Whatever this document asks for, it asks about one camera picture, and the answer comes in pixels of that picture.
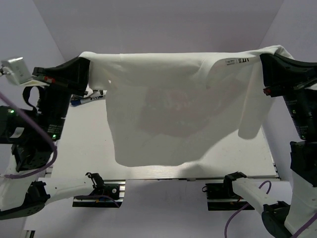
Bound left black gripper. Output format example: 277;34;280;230
34;53;93;139

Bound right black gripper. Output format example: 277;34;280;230
258;46;317;137

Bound white red-print t-shirt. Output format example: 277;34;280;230
80;45;291;167

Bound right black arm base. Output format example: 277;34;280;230
202;183;247;211

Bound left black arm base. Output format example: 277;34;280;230
72;180;126;208

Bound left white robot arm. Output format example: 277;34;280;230
0;57;105;220

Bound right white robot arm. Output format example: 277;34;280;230
223;54;317;238

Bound folded white printed t-shirt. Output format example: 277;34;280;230
85;86;106;97

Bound folded blue t-shirt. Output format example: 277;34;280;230
70;95;106;107

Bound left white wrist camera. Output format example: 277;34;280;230
0;57;32;85

